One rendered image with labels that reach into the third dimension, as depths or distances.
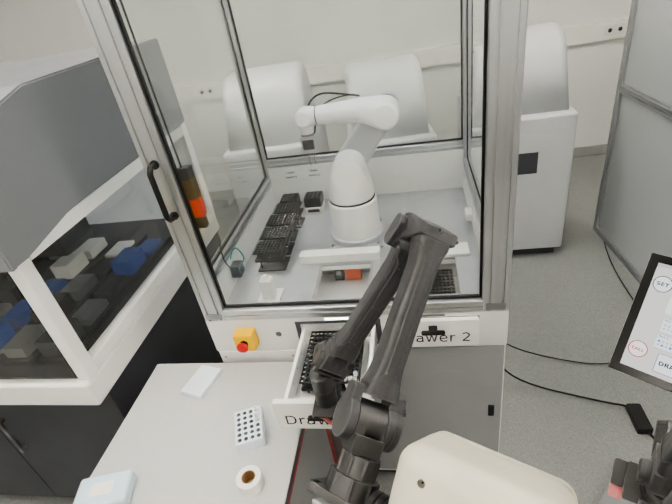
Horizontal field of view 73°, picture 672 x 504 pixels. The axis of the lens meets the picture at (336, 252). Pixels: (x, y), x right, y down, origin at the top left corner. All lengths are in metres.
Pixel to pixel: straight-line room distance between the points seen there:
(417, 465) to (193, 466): 0.99
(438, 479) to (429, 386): 1.13
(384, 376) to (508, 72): 0.74
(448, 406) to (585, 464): 0.75
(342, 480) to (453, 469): 0.24
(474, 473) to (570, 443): 1.79
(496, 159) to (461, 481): 0.84
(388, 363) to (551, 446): 1.63
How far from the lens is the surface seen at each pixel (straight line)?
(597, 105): 4.99
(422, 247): 0.84
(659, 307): 1.37
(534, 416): 2.46
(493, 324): 1.55
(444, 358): 1.64
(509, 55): 1.17
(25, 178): 1.57
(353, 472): 0.81
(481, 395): 1.79
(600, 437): 2.46
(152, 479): 1.56
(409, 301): 0.83
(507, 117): 1.21
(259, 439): 1.45
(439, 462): 0.63
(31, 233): 1.56
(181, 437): 1.61
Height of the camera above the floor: 1.92
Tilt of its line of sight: 32 degrees down
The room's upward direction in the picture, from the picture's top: 10 degrees counter-clockwise
